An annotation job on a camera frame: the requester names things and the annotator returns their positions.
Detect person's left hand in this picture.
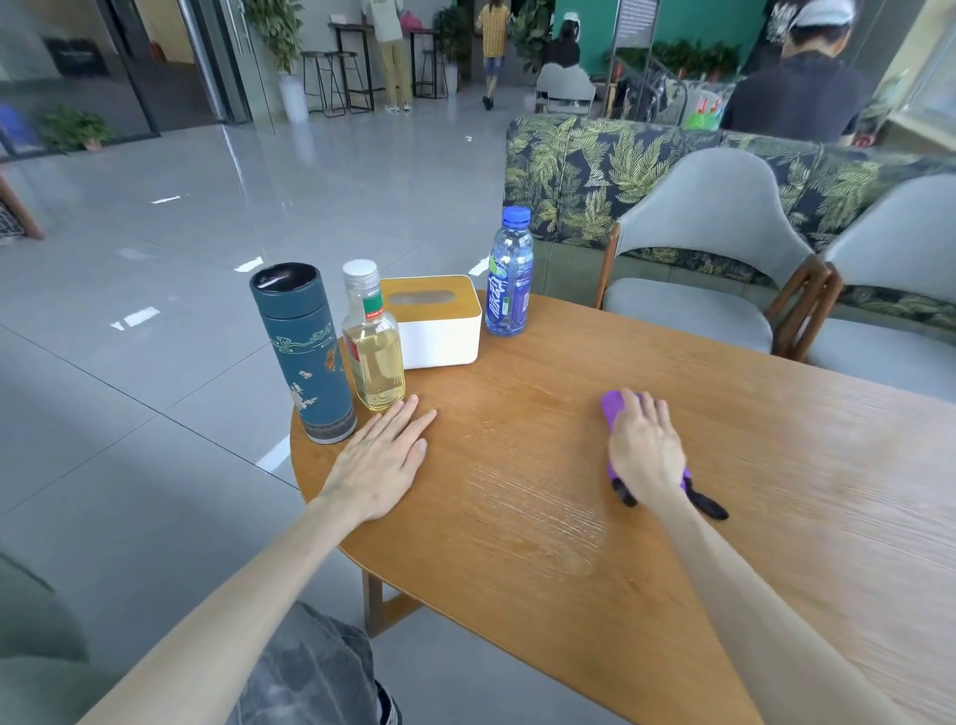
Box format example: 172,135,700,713
320,396,439,524

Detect person's right hand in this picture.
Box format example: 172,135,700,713
607,388,688,510

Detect person's left forearm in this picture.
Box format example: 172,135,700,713
75,493,372,725

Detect person's right forearm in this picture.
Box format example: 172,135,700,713
647,484,914,725

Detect clear bottle of yellow oil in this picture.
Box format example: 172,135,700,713
341,258,408,414

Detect white tissue box wooden lid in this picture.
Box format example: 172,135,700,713
378,274,484,371

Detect teal patterned thermos flask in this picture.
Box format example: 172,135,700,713
248,261,359,446

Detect wooden table leg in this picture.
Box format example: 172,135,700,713
360,570,424,639

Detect blue water bottle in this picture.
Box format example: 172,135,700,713
484,205,536,339

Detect person's grey shorts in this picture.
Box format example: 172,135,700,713
226,601,405,725

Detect leaf print sofa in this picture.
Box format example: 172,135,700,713
503,113,956,334

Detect colourful printed bag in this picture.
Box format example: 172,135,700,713
682,81,738,133

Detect white plastic chair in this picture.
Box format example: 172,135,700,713
533,63,598,115

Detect black bar stool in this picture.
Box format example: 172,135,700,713
300,50,349,118
338,50,376,115
417,48,449,100

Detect row of green plants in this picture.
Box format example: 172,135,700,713
648,39,742,85

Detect dark leafy potted plant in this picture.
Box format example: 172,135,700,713
432,4,473,95

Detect black high bar table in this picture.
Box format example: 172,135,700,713
408,28,451,100
327,21,376,115

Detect grey-green seat cushion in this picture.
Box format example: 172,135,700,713
0,551,115,725

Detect tall potted plant white pot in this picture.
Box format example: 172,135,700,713
242,0,310,125

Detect standing sign board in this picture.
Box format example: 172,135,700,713
606,0,663,77

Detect brown wooden furniture leg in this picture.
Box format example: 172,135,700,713
0,174,46,242

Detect small low potted plant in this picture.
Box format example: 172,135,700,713
37,104,113,153

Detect grey chair with wooden frame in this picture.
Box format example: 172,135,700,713
771,172,956,405
595,146,836,357

